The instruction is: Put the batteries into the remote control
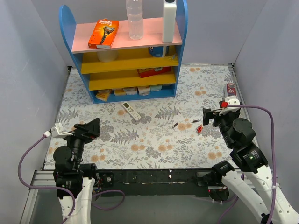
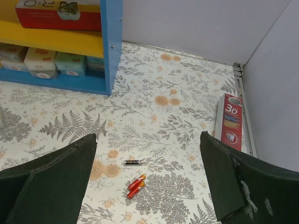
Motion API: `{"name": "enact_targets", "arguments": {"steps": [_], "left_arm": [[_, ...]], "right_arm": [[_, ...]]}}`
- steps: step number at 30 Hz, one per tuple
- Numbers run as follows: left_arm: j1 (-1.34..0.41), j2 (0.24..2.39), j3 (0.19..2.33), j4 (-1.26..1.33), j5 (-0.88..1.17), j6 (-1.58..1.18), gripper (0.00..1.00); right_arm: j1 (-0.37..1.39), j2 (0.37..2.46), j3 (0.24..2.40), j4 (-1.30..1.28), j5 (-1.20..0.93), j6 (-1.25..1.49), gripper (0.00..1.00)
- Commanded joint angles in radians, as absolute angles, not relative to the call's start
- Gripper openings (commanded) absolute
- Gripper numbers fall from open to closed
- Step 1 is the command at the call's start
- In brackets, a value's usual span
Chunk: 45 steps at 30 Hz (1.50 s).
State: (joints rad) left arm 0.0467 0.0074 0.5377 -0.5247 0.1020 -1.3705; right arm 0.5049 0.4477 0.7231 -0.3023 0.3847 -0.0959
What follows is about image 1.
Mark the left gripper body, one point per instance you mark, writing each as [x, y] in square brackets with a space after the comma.
[82, 131]

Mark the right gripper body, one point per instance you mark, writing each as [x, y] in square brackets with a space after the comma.
[216, 116]

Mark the white remote control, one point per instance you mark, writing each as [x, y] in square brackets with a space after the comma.
[131, 111]

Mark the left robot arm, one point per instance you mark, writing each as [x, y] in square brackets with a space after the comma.
[75, 180]

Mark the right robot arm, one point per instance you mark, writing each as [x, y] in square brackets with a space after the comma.
[266, 200]

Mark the yellow box bottom shelf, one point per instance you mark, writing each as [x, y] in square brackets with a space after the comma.
[103, 95]

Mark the red toothpaste box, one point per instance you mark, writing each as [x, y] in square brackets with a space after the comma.
[230, 90]

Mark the yellow white small box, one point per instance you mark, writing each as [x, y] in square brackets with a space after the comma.
[119, 92]

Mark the floral table mat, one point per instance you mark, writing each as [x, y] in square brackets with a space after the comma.
[151, 142]

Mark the teal white small box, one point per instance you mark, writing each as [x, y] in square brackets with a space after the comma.
[155, 88]

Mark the white roll on shelf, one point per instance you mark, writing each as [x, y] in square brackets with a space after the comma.
[107, 56]

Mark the blue shelf unit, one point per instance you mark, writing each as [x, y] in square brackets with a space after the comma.
[133, 55]

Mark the red flat box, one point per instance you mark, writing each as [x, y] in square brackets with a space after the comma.
[143, 73]

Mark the blue white tin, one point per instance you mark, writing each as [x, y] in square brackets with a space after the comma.
[160, 51]

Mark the orange razor box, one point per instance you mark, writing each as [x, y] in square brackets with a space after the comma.
[103, 34]

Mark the white plastic bottle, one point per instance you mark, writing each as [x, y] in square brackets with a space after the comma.
[169, 15]

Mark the clear plastic bottle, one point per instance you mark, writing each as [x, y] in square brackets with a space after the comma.
[135, 19]

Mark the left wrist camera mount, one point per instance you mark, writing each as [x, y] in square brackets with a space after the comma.
[57, 131]

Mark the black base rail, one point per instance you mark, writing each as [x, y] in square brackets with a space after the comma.
[163, 182]

